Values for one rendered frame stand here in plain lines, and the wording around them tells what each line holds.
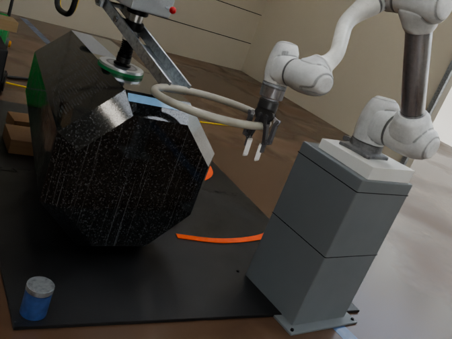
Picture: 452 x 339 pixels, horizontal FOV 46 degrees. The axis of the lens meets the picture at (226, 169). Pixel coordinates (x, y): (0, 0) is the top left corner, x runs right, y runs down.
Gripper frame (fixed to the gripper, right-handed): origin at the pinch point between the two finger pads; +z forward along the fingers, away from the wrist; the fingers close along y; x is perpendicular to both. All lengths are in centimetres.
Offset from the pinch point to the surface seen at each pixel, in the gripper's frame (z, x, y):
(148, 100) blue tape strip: -1, -4, 56
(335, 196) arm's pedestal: 16, -49, -24
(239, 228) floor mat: 75, -106, 40
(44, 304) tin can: 72, 50, 37
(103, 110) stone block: 7, 12, 65
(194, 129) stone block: 8, -26, 43
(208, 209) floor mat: 73, -106, 64
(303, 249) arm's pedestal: 47, -51, -18
